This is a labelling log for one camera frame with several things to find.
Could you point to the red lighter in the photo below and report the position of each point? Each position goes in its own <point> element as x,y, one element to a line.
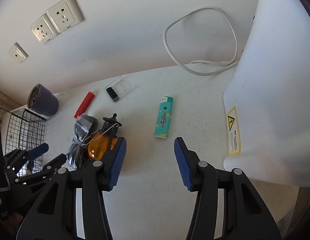
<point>84,104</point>

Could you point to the right double wall socket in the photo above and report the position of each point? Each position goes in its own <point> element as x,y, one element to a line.
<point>65,14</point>

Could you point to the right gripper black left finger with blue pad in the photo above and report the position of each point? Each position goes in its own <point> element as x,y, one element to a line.
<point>53,214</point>

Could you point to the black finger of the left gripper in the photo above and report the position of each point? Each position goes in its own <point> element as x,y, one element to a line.
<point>17,158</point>

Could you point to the double wall socket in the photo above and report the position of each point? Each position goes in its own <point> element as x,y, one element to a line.
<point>65,14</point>
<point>43,29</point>

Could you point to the left double wall socket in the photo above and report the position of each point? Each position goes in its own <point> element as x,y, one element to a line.
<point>43,29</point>

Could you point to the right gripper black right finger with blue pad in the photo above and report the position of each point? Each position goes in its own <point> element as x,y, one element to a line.
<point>245,214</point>

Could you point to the teal patterned lighter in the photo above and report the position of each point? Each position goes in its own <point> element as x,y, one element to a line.
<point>164,117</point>

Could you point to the dark blue lidded tumbler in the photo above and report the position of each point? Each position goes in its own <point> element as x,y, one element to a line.
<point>42,101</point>

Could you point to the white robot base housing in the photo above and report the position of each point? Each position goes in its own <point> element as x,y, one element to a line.
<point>271,92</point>

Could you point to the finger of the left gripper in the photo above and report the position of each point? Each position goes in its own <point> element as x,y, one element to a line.
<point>45,174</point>

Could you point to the black wire basket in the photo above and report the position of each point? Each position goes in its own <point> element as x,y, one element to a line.
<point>22,129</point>

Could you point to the clear plastic case black inserts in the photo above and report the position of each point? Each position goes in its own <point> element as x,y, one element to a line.
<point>117,89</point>

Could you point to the small single wall outlet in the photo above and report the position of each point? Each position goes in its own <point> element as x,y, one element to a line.
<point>17,53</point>

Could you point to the yellow warning label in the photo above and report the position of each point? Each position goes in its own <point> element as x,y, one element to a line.
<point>234,141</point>

